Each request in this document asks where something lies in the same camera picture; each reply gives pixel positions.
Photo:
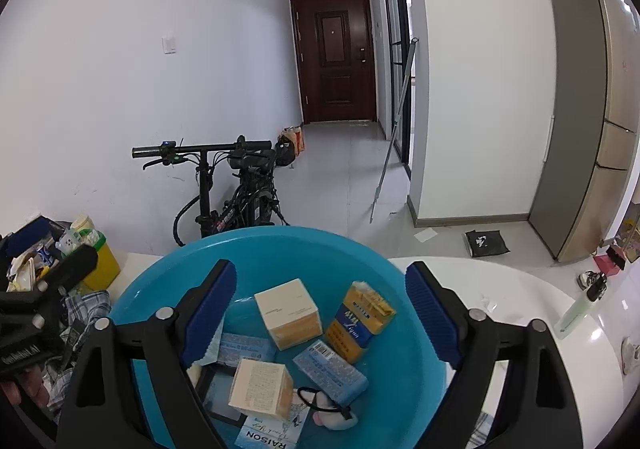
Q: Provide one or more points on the black bag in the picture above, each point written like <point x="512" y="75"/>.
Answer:
<point x="485" y="243"/>

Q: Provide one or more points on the white desktop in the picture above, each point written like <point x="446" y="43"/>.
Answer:
<point x="510" y="299"/>

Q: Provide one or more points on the pale plastic packet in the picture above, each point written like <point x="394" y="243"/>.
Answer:
<point x="212" y="344"/>

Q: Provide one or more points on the light blue packet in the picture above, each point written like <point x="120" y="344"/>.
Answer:
<point x="247" y="348"/>

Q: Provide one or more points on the black bicycle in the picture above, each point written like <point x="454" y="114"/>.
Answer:
<point x="245" y="189"/>

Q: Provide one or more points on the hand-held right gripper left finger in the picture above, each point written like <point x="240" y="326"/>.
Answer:
<point x="210" y="314"/>

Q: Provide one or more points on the white wall switch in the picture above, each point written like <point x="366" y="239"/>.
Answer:
<point x="169" y="44"/>

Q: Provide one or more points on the beige refrigerator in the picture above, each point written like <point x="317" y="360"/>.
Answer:
<point x="585" y="129"/>

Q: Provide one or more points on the black framed card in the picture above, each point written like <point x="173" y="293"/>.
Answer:
<point x="220" y="396"/>

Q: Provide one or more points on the beige cardboard box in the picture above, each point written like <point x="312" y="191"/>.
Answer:
<point x="260" y="386"/>
<point x="287" y="311"/>

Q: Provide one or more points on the grey metal pole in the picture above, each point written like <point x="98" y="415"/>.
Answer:
<point x="397" y="124"/>

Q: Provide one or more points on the dark brown door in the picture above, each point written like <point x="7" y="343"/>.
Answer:
<point x="335" y="59"/>

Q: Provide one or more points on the yellow plastic container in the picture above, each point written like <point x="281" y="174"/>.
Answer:
<point x="105" y="264"/>

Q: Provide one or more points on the white blue tissue pack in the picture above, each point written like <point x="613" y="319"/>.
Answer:
<point x="270" y="433"/>

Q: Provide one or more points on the person's left hand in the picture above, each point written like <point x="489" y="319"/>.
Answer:
<point x="30" y="381"/>

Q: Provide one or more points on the yellow blue packet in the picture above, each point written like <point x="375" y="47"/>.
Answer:
<point x="357" y="324"/>

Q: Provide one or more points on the pale green spray bottle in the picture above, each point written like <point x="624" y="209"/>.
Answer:
<point x="575" y="314"/>

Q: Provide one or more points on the orange shopping bag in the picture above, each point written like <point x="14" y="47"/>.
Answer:
<point x="294" y="140"/>

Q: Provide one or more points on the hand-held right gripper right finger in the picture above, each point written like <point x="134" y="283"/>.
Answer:
<point x="435" y="314"/>

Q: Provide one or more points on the black framed glass door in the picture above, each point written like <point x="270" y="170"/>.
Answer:
<point x="397" y="59"/>

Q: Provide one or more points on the white paper sheet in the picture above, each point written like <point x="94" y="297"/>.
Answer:
<point x="424" y="235"/>

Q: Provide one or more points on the blue plaid cloth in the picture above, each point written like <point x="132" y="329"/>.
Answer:
<point x="82" y="309"/>

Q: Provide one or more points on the pile of assorted packets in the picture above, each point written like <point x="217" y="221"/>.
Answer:
<point x="35" y="264"/>

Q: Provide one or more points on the blue plastic basin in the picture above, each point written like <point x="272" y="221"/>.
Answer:
<point x="380" y="379"/>

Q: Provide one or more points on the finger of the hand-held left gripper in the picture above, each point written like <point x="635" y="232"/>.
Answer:
<point x="70" y="266"/>
<point x="30" y="233"/>

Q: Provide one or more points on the blue white printed packet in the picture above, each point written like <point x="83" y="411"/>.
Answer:
<point x="330" y="374"/>

